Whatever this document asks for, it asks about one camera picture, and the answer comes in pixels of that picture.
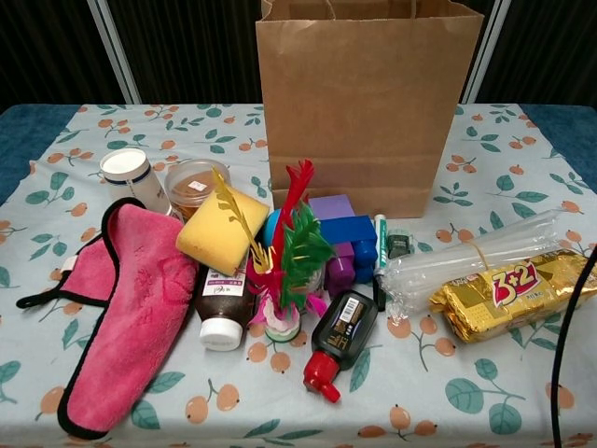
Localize floral tablecloth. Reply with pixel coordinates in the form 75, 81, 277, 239
0, 103, 597, 448

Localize colourful feather shuttlecock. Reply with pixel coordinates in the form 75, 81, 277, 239
211, 159, 337, 344

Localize pink towel black trim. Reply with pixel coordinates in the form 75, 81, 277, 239
16, 197, 200, 441

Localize dark purple toy brick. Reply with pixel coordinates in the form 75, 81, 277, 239
326, 241, 360, 298

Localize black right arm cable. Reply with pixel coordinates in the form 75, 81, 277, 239
548, 254, 597, 448

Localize yellow sponge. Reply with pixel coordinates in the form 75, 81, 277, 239
175, 186, 271, 277

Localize brown paper bag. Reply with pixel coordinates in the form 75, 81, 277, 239
255, 0, 485, 220

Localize brown bottle white cap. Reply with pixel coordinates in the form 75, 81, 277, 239
194, 265, 256, 352

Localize green white marker pen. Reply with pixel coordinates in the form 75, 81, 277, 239
372, 213, 391, 313

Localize black bottle red cap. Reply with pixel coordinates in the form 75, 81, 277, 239
302, 289, 379, 403

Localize white paper cup blue stripes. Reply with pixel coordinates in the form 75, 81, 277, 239
99, 147, 174, 217

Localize blue toy block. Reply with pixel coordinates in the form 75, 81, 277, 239
319, 214, 380, 285

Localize lilac foam block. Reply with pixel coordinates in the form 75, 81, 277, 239
308, 194, 358, 221

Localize blue ball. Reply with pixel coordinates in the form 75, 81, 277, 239
262, 208, 284, 251

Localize white aluminium partition post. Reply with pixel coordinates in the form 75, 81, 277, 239
87, 0, 142, 105
459, 0, 512, 105

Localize clear bag of straws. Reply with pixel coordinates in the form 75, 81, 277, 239
380, 209, 568, 323

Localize clear jar brown contents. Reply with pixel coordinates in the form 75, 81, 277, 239
163, 158, 233, 223

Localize gold biscuit pack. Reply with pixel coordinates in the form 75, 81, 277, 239
428, 249, 597, 344

